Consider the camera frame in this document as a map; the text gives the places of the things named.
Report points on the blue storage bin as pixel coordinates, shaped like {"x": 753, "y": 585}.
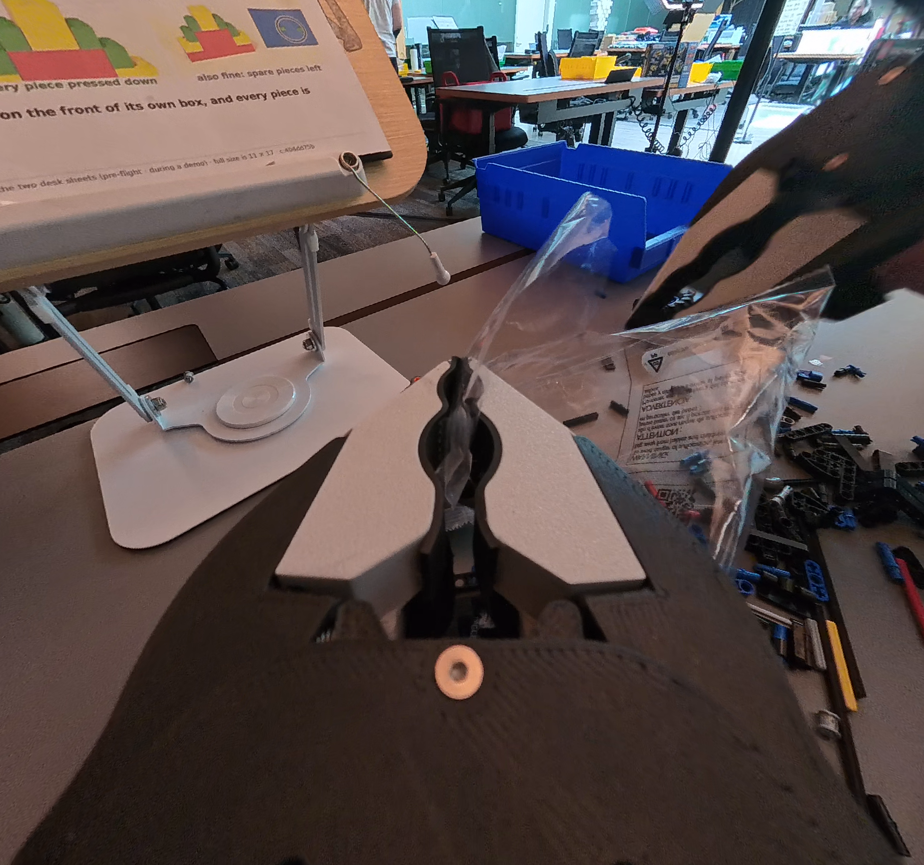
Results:
{"x": 578, "y": 194}

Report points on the clear plastic bag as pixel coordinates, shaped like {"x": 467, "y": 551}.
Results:
{"x": 693, "y": 403}

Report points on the red black office chair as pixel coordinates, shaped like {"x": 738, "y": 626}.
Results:
{"x": 462, "y": 79}

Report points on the grey desk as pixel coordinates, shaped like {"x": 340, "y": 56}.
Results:
{"x": 58, "y": 591}

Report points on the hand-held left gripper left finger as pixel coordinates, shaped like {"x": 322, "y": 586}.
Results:
{"x": 361, "y": 512}

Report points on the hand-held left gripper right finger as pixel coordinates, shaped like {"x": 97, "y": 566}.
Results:
{"x": 571, "y": 519}

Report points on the black pole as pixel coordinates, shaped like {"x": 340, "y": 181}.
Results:
{"x": 758, "y": 43}

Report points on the pile of toy building pieces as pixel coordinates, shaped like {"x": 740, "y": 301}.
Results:
{"x": 838, "y": 468}

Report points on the white tipped thin rod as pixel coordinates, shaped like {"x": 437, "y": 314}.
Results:
{"x": 397, "y": 216}

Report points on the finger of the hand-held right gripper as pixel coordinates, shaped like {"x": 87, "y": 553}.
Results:
{"x": 715, "y": 245}

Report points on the yellow toy beam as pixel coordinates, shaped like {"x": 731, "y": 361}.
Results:
{"x": 840, "y": 663}

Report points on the wooden table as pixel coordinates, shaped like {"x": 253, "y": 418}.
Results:
{"x": 534, "y": 89}

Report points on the yellow bins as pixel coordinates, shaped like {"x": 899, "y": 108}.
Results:
{"x": 585, "y": 67}

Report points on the instruction sheet wooden board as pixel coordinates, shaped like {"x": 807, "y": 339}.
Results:
{"x": 173, "y": 86}

